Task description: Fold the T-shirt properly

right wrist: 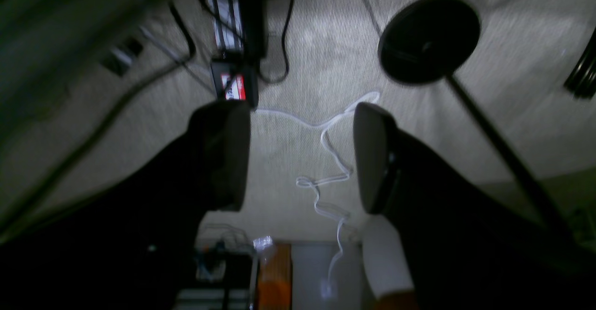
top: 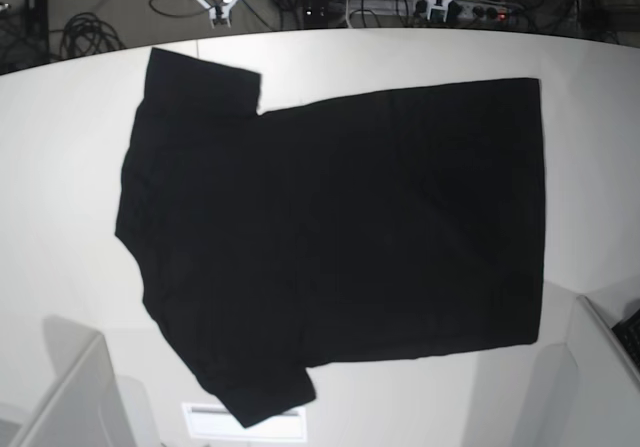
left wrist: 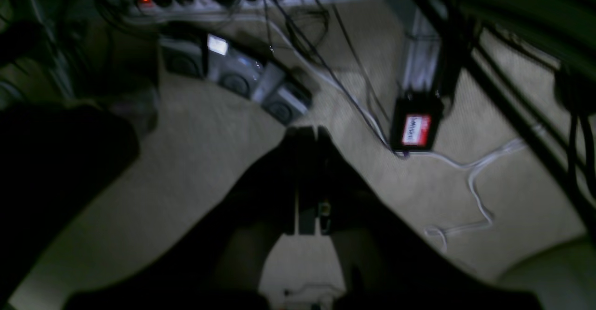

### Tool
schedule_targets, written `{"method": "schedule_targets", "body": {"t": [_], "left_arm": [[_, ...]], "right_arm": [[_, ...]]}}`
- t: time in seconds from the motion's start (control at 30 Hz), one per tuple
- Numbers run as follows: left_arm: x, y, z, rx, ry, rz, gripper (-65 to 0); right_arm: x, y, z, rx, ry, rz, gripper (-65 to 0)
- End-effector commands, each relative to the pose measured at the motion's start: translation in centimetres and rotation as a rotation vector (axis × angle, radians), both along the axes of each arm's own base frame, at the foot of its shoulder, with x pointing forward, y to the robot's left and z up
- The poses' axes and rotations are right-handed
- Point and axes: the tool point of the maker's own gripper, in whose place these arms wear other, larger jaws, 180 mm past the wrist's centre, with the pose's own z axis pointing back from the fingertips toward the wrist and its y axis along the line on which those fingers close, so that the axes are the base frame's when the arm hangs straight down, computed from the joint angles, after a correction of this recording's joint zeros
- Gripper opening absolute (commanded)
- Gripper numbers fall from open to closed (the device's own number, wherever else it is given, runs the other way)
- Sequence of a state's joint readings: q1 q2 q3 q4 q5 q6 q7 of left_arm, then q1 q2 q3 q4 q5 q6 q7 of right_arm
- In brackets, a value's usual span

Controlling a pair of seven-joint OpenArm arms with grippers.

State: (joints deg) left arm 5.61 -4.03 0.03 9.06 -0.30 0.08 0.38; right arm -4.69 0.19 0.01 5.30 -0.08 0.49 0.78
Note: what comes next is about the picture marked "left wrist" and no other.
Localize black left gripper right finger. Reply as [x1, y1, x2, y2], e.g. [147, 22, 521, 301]
[313, 126, 542, 310]

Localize white cable on floor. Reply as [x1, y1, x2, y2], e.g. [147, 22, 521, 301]
[261, 14, 545, 252]

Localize grey foot pedal unit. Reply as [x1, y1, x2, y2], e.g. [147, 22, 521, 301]
[158, 32, 312, 126]

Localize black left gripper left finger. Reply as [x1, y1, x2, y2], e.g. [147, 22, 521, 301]
[65, 128, 298, 310]

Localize black box red label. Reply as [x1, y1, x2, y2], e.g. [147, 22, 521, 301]
[389, 94, 444, 153]

